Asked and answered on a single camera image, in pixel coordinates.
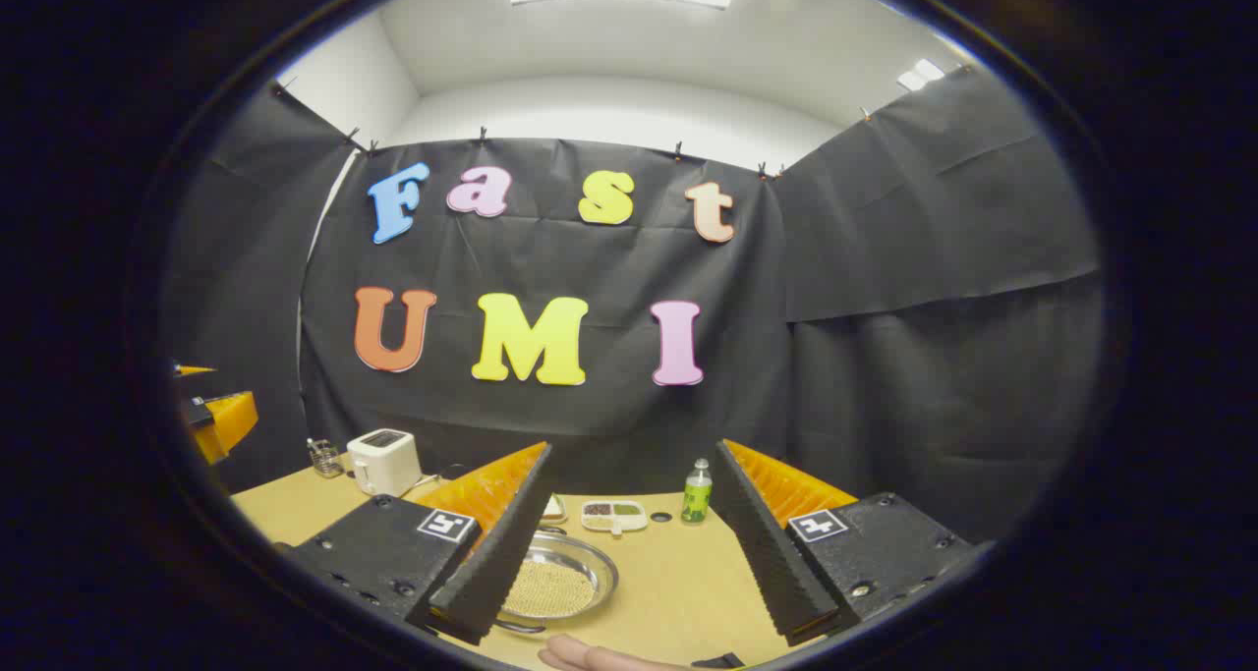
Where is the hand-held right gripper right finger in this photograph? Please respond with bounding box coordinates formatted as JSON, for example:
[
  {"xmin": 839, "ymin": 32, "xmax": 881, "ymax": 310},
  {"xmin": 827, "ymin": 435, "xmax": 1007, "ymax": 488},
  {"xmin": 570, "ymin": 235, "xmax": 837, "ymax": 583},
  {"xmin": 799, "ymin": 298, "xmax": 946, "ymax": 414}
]
[{"xmin": 714, "ymin": 439, "xmax": 976, "ymax": 648}]

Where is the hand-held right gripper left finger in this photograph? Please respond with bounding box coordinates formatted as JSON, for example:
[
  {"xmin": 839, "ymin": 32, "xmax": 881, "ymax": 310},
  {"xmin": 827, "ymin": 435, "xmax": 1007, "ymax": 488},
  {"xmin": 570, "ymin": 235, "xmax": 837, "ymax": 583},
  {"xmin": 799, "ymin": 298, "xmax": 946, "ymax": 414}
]
[{"xmin": 288, "ymin": 442, "xmax": 554, "ymax": 646}]

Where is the pile of soybeans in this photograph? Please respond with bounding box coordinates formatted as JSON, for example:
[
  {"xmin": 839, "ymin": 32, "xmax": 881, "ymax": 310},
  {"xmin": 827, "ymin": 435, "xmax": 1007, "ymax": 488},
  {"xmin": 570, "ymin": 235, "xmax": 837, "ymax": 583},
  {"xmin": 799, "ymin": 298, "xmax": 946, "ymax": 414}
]
[{"xmin": 503, "ymin": 560, "xmax": 599, "ymax": 620}]

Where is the stainless steel pot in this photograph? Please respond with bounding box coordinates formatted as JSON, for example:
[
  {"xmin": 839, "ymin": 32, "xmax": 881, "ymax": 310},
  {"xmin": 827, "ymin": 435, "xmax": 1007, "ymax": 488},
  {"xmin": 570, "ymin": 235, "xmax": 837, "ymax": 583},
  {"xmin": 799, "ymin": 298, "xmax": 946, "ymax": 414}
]
[{"xmin": 496, "ymin": 524, "xmax": 620, "ymax": 636}]

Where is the green drink bottle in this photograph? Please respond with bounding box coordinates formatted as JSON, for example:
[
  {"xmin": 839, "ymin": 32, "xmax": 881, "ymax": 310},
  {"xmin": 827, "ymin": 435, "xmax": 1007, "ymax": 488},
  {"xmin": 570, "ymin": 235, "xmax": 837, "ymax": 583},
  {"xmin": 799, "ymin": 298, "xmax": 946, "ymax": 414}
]
[{"xmin": 681, "ymin": 459, "xmax": 714, "ymax": 525}]

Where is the white divided dish with beans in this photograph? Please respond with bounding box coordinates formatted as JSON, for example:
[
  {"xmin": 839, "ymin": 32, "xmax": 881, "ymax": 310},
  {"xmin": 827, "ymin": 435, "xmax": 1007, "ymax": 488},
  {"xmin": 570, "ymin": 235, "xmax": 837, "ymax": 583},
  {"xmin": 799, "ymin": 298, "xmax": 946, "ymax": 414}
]
[{"xmin": 580, "ymin": 500, "xmax": 650, "ymax": 536}]

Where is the white toaster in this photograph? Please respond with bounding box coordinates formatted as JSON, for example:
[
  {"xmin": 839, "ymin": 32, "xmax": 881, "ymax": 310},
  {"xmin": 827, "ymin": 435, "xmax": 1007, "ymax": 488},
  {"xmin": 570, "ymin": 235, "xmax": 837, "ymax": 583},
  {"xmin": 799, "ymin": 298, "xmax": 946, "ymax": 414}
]
[{"xmin": 346, "ymin": 428, "xmax": 424, "ymax": 497}]

